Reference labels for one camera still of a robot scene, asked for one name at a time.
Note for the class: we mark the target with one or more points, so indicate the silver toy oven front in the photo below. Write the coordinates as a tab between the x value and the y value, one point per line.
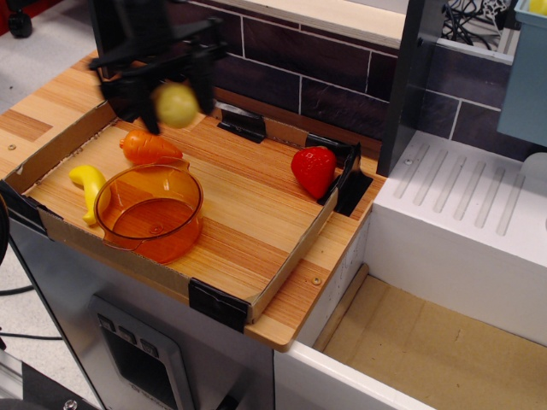
138	348

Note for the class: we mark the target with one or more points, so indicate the orange transparent plastic pot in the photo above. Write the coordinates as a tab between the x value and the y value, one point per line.
155	211

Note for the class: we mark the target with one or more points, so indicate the yellow toy banana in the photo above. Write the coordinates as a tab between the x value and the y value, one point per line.
96	198

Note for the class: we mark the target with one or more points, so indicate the orange toy carrot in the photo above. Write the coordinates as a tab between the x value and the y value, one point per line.
145	148

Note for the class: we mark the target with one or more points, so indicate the black caster wheel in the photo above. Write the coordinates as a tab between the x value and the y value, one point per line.
20	24

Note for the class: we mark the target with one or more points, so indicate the yellow-green toy potato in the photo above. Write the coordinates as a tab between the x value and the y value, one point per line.
175	104

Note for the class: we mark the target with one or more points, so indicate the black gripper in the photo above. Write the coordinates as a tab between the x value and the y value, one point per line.
156	49

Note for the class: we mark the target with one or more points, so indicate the dark grey vertical post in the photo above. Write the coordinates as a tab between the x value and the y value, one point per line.
421	31

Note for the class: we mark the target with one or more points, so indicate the red toy strawberry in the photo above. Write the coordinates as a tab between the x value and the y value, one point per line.
314	169

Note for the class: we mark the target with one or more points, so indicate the white toy sink unit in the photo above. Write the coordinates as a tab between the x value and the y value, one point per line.
441	302

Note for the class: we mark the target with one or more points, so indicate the dark left back post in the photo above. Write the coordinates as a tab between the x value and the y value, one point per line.
108	33

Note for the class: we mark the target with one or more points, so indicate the cardboard fence with black tape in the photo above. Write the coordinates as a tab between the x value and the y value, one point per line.
226	230

